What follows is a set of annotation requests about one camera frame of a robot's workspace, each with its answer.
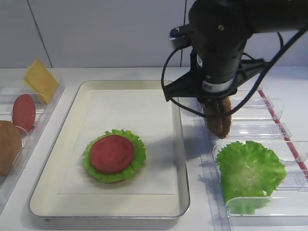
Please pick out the brown meat patty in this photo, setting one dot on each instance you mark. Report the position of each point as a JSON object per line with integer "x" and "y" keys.
{"x": 219, "y": 127}

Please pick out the clear acrylic right rack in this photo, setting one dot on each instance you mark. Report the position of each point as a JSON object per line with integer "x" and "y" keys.
{"x": 259, "y": 121}

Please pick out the yellow cheese slice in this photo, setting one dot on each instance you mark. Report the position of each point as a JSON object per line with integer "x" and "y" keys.
{"x": 41, "y": 81}

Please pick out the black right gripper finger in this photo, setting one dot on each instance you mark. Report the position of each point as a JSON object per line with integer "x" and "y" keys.
{"x": 219, "y": 109}

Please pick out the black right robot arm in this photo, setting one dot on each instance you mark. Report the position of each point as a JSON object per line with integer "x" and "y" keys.
{"x": 218, "y": 31}

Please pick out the brown bread bun top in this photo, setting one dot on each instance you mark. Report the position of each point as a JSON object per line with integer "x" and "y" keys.
{"x": 10, "y": 146}

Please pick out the red tomato slice in rack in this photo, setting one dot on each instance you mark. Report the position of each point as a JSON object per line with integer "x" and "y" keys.
{"x": 24, "y": 113}

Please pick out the clear acrylic left rack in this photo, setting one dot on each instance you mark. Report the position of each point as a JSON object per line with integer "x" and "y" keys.
{"x": 8, "y": 95}

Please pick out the white tray liner paper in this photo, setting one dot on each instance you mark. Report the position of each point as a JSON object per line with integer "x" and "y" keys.
{"x": 146, "y": 114}

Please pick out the clear acrylic rack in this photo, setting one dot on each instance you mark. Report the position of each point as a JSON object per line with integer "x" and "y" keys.
{"x": 8, "y": 95}
{"x": 259, "y": 121}

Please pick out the red tomato slice on tray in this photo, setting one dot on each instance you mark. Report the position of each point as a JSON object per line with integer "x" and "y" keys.
{"x": 111, "y": 154}

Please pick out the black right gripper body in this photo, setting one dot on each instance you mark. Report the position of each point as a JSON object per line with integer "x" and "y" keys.
{"x": 215, "y": 73}

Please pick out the green lettuce on tray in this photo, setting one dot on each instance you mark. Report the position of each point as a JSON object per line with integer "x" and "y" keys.
{"x": 136, "y": 163}

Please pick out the cream metal tray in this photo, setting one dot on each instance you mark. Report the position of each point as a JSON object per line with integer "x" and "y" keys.
{"x": 47, "y": 202}

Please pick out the bottom bun on tray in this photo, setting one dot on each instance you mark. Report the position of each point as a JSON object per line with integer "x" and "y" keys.
{"x": 111, "y": 179}

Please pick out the green lettuce leaf in rack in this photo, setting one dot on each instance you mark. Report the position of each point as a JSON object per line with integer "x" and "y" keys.
{"x": 249, "y": 174}

